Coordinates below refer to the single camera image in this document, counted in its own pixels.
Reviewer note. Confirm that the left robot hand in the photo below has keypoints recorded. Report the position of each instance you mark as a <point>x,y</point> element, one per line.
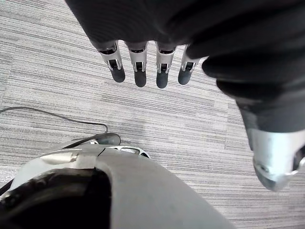
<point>166,21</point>

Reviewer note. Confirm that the dark robot foot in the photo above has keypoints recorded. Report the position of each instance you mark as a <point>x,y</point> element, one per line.
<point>108,138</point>

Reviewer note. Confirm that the silver robot leg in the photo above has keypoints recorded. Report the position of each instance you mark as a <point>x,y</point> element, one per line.
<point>114,188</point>

